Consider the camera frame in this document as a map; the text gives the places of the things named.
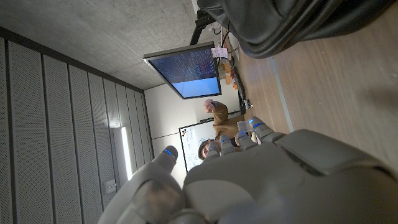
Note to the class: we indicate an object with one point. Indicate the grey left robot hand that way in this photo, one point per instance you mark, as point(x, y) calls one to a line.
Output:
point(264, 180)

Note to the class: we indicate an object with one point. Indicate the black backpack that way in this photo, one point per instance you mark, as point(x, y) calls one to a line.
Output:
point(280, 21)

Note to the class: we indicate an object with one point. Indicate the person in tan jacket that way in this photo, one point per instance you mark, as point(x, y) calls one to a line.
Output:
point(224, 124)

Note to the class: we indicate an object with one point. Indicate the metal keys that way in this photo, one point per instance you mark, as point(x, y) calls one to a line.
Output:
point(248, 104)

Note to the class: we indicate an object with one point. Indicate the whiteboard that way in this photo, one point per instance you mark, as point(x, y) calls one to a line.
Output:
point(192, 143)

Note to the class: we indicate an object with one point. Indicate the black keyboard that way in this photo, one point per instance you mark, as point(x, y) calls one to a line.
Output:
point(240, 84)

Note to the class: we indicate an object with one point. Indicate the computer monitor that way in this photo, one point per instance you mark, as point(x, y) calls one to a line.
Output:
point(189, 71)

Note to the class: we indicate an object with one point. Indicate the pink note on monitor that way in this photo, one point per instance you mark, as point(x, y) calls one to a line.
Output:
point(219, 52)

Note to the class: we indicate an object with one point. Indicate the long ceiling light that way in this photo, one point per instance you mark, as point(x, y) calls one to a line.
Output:
point(126, 152)

